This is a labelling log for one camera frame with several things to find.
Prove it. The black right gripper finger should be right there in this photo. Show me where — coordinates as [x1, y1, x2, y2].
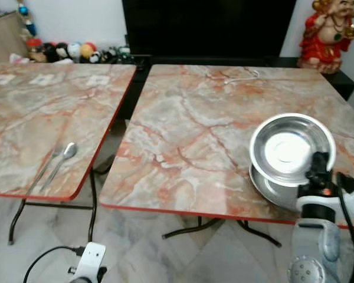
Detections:
[311, 152, 333, 175]

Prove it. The stainless steel bowl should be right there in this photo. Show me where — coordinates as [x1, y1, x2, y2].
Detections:
[249, 113, 337, 188]

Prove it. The stainless steel plate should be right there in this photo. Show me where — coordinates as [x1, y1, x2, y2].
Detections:
[249, 164, 312, 213]

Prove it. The metal fork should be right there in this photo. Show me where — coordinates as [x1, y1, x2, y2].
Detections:
[27, 146, 64, 197]

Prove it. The red laughing buddha statue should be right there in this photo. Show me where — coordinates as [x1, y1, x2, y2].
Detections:
[297, 0, 354, 75]

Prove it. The metal spoon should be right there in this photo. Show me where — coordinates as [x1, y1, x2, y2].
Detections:
[40, 142, 78, 192]

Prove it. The large marble folding table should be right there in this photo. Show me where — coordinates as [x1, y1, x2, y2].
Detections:
[99, 64, 354, 248]

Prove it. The small marble folding table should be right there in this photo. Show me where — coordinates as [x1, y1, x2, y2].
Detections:
[0, 62, 137, 246]

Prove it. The black television screen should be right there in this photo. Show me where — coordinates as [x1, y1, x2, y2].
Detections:
[122, 0, 299, 58]

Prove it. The white paper label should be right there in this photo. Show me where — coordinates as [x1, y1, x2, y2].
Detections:
[0, 74, 17, 87]
[33, 74, 58, 87]
[85, 75, 111, 88]

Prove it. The black and white plush toy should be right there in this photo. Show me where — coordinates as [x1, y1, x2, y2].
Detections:
[87, 52, 104, 64]

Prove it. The dark green plush toy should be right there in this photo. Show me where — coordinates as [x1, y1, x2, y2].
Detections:
[103, 45, 135, 65]

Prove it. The white round plush toy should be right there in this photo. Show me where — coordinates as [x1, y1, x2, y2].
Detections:
[66, 41, 83, 60]

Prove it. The orange round plush toy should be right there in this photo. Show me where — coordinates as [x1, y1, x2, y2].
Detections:
[80, 41, 99, 60]

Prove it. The pink white cloth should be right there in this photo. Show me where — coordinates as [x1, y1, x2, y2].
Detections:
[8, 52, 31, 64]

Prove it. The red capped plush toy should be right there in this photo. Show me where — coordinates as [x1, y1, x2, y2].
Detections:
[25, 38, 46, 63]

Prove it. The beige board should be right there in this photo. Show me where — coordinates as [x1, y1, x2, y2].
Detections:
[0, 11, 30, 64]

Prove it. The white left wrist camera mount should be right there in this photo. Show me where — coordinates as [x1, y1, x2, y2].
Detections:
[70, 241, 107, 281]

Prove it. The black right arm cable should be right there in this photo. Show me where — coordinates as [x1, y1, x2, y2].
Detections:
[334, 172, 354, 283]

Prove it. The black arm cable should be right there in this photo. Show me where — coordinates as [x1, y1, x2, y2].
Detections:
[334, 172, 354, 283]
[22, 245, 87, 283]

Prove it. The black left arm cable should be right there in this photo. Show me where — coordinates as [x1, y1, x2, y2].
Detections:
[22, 245, 87, 283]

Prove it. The thin white cable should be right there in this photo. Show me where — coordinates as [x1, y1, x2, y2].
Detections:
[223, 69, 261, 85]

